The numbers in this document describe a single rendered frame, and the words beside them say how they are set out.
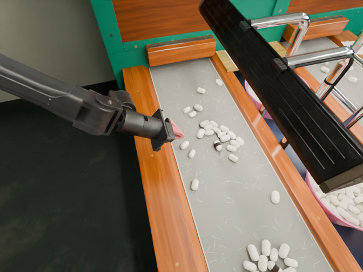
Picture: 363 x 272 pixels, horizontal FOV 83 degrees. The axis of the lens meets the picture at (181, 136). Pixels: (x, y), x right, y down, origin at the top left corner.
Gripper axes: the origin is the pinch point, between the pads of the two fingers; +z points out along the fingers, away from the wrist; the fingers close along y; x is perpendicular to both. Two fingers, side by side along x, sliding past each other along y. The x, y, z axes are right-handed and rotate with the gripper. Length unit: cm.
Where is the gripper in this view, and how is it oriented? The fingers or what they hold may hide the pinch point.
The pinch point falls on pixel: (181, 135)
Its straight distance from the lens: 60.4
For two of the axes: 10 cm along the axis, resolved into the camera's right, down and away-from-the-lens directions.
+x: -6.3, 5.7, 5.4
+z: 7.3, 2.0, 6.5
